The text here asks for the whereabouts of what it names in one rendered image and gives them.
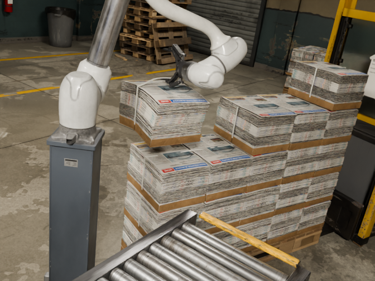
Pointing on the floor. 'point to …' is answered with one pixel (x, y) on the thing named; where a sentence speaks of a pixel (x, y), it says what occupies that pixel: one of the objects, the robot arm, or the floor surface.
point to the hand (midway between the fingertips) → (165, 63)
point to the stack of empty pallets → (143, 29)
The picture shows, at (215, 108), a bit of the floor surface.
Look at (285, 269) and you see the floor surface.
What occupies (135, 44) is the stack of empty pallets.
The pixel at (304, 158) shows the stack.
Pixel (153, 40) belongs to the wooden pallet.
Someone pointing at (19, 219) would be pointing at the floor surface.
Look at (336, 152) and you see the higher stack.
